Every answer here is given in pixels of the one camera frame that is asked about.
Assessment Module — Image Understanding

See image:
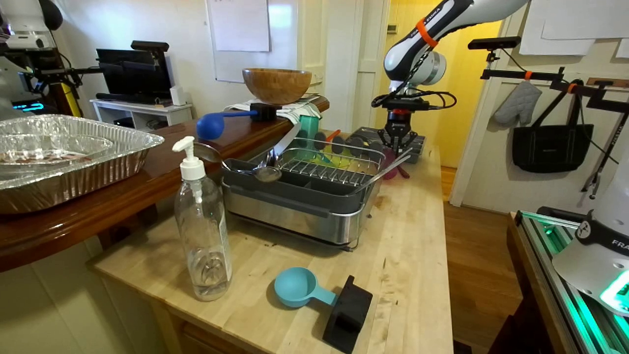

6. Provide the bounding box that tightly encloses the clear soap dispenser bottle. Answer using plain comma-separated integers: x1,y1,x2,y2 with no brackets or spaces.
171,134,235,303

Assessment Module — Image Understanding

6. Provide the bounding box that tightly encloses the wooden bowl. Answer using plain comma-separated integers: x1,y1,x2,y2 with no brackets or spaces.
241,67,314,109

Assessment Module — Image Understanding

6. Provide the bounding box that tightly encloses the aluminium foil tray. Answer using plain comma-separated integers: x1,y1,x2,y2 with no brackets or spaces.
0,113,167,217

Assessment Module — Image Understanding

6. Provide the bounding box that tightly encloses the black plastic block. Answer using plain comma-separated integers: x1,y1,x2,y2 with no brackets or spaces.
320,274,375,354

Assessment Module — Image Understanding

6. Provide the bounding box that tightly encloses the steel dish drying rack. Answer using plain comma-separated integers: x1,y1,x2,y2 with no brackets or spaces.
218,134,414,252

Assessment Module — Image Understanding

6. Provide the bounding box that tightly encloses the purple plastic cup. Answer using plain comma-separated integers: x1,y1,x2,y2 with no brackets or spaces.
379,150,401,182

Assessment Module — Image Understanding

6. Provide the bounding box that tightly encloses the black box device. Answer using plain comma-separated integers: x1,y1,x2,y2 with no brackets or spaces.
94,40,176,107

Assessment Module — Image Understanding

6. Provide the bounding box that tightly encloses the blue measuring scoop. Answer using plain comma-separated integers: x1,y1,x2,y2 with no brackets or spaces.
271,266,340,311

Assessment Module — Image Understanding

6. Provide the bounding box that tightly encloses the white side table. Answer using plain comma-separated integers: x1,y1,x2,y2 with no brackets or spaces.
88,97,196,130

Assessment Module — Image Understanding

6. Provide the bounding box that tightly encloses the steel spoon in rack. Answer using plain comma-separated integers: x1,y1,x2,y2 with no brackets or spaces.
253,126,300,185

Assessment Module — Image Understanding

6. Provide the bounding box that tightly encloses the background robot equipment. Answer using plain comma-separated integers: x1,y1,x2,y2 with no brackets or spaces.
0,0,88,119

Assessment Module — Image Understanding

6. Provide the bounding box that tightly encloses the dark wooden counter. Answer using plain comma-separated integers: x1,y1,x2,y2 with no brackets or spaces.
0,95,332,276

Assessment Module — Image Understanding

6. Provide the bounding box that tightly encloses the grey cutlery tray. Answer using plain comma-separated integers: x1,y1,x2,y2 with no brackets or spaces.
346,126,424,164

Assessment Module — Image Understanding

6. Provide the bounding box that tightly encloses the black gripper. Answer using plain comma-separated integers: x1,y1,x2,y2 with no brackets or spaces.
383,109,424,160

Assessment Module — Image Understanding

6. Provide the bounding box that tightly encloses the yellow-green plastic plate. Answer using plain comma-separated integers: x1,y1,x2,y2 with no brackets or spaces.
300,148,379,178

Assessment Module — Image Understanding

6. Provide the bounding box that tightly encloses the black hanging bag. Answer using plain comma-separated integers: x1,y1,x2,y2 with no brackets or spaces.
511,87,595,176

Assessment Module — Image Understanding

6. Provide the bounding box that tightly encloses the black cable bundle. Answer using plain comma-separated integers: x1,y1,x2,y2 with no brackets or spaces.
369,89,460,113

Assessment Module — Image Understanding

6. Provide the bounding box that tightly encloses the grey oven mitt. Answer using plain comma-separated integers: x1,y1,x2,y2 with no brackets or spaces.
491,79,544,130

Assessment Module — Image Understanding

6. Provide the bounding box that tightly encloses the black camera on clamp arm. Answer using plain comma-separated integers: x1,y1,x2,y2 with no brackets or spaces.
465,36,629,115

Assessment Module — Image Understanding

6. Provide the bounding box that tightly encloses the metal robot base platform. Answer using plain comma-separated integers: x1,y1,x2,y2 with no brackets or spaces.
513,209,629,354

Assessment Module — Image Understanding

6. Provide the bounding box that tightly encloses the teal plastic cup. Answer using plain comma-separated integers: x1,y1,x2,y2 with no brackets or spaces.
296,115,322,144

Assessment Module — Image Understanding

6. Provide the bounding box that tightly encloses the white wall board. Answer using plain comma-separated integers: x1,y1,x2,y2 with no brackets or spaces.
204,0,273,56

